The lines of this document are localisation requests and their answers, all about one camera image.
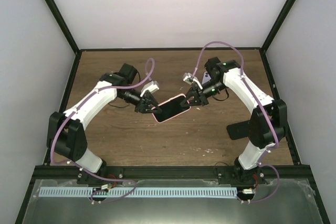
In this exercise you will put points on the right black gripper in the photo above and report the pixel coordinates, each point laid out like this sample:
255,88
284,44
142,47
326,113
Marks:
200,98

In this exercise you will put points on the black phone case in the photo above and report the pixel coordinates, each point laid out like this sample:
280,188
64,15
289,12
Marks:
238,130

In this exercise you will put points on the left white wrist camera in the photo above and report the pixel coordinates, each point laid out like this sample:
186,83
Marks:
151,87

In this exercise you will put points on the pink phone case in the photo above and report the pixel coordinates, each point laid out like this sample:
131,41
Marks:
183,110

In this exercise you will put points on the black enclosure frame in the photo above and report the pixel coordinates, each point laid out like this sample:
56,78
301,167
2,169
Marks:
296,167

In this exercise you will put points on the lavender phone case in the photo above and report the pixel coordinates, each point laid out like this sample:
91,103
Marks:
206,77

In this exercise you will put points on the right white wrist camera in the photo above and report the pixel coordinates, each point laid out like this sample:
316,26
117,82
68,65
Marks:
192,81

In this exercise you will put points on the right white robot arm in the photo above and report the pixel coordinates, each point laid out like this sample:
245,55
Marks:
268,117

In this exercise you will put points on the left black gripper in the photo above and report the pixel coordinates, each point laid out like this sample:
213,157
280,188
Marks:
146,100

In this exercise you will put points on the light blue slotted cable duct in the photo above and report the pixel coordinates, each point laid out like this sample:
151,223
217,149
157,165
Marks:
141,192

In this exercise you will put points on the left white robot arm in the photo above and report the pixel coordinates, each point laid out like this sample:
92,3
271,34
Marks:
67,130

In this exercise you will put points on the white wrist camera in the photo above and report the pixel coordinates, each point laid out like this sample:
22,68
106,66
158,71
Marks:
151,87
192,81

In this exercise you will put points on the black front mounting rail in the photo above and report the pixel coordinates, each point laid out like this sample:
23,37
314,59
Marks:
224,174

